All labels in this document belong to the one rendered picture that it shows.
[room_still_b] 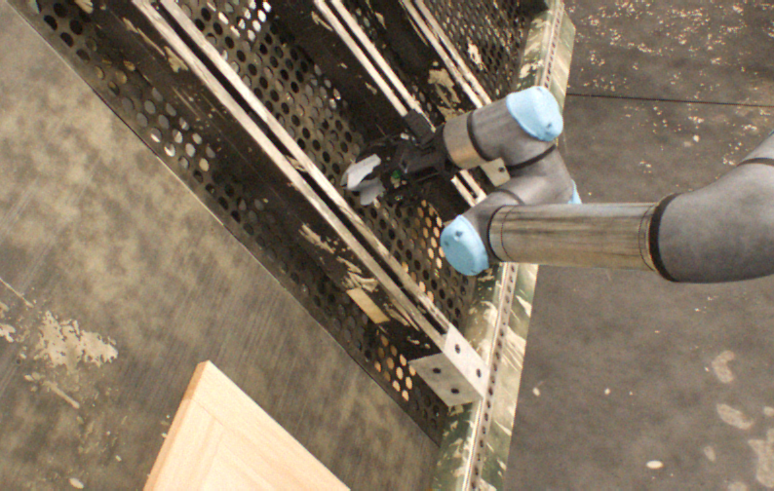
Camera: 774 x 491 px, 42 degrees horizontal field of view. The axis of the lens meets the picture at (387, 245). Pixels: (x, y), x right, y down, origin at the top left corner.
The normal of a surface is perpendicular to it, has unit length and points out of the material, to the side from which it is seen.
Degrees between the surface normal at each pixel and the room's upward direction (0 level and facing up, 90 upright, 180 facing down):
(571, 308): 0
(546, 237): 68
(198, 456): 55
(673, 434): 0
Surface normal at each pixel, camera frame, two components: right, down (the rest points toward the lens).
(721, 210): -0.53, -0.28
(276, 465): 0.80, -0.26
